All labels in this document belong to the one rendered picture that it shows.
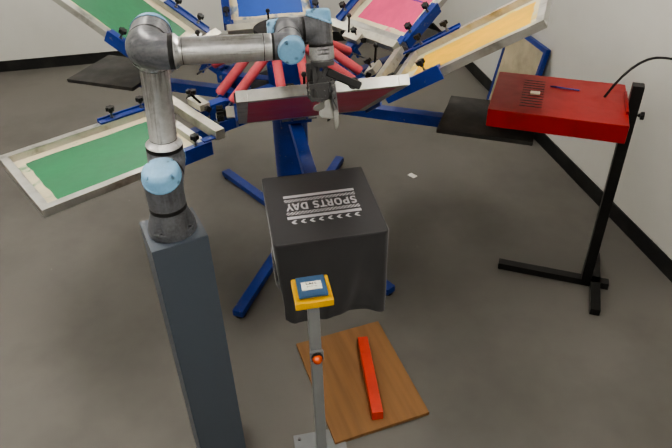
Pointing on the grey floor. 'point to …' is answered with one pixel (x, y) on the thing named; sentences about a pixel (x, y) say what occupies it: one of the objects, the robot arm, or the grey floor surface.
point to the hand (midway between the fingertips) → (334, 125)
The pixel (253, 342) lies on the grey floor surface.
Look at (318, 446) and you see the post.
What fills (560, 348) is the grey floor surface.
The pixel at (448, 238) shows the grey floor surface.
